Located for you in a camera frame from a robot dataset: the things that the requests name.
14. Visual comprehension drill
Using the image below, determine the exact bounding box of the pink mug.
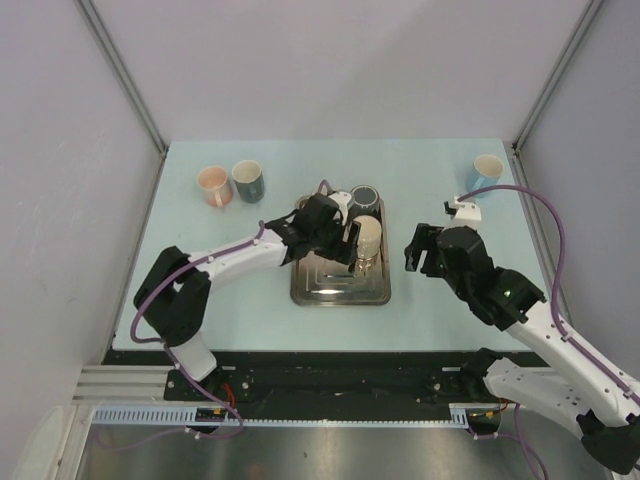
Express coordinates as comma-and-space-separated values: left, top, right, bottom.
197, 166, 233, 208

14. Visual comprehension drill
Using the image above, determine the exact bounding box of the dark teal mug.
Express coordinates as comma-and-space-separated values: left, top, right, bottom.
232, 160, 265, 204

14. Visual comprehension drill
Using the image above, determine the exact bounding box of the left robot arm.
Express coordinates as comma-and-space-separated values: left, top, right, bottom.
130, 190, 360, 400

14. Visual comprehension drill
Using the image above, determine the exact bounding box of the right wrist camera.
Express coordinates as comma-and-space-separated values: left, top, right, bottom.
443, 196, 482, 231

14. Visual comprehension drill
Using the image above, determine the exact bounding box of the white cable duct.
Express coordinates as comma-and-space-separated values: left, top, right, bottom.
92, 403, 501, 429

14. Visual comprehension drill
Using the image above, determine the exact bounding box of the steel tray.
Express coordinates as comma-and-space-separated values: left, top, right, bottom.
290, 199, 391, 307

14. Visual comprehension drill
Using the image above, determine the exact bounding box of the black mug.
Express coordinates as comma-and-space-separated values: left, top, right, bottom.
349, 185, 380, 219

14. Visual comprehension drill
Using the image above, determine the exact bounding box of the light blue mug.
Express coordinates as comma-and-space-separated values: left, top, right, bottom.
466, 154, 505, 193

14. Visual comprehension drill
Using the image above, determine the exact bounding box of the right aluminium frame post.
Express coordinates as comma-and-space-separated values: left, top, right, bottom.
511, 0, 608, 156

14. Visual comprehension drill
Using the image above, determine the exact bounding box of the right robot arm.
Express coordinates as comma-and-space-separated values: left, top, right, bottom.
404, 223, 639, 475

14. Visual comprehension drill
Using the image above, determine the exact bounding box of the left aluminium frame post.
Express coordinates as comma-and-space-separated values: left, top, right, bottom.
73, 0, 168, 158

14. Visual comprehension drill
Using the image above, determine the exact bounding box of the aluminium frame post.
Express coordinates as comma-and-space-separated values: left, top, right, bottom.
73, 0, 168, 158
511, 0, 608, 156

